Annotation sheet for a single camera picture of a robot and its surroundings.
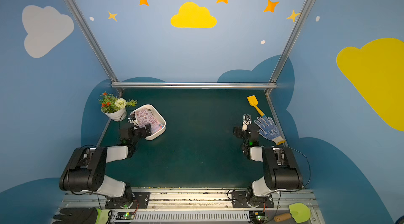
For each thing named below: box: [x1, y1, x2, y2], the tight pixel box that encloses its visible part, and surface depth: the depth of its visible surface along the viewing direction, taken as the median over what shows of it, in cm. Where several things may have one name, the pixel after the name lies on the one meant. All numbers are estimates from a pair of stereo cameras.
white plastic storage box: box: [129, 104, 167, 141], surface depth 103 cm
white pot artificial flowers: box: [98, 92, 138, 122], surface depth 97 cm
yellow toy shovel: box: [247, 95, 266, 117], surface depth 117 cm
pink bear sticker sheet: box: [135, 108, 164, 135], surface depth 101 cm
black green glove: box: [52, 207, 109, 224], surface depth 71 cm
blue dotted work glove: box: [254, 116, 286, 146], surface depth 103 cm
